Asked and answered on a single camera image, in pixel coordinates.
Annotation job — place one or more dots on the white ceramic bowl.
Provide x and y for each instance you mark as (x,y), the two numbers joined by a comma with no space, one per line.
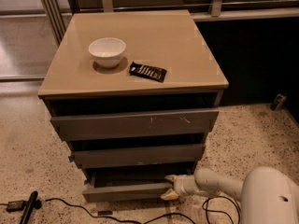
(107,51)

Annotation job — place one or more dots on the black power adapter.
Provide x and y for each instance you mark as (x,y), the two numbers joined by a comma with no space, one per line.
(15,206)

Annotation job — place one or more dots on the small dark floor device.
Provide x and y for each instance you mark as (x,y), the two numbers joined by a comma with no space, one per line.
(278,102)

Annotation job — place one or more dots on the black bar device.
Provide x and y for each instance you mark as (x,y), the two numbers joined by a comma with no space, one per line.
(33,203)

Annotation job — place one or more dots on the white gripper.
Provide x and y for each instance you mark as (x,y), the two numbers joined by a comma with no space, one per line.
(181,186)

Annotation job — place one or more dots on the grey drawer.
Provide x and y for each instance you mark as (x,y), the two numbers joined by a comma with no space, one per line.
(134,124)
(137,156)
(131,183)

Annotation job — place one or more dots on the grey drawer cabinet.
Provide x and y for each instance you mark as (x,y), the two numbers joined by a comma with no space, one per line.
(76,85)

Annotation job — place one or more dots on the grey bottom drawer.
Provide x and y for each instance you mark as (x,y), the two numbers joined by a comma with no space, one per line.
(131,183)

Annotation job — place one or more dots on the grey top drawer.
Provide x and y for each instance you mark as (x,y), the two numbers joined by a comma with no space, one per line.
(134,124)

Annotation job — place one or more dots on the black snack packet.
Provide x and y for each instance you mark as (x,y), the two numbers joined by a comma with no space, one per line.
(146,71)

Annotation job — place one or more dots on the small black floor block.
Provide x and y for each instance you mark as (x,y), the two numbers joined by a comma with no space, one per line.
(105,213)

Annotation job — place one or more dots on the grey middle drawer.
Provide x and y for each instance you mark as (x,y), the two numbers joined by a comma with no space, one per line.
(137,156)

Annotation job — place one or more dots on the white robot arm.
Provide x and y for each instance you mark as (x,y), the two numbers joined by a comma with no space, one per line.
(267,196)

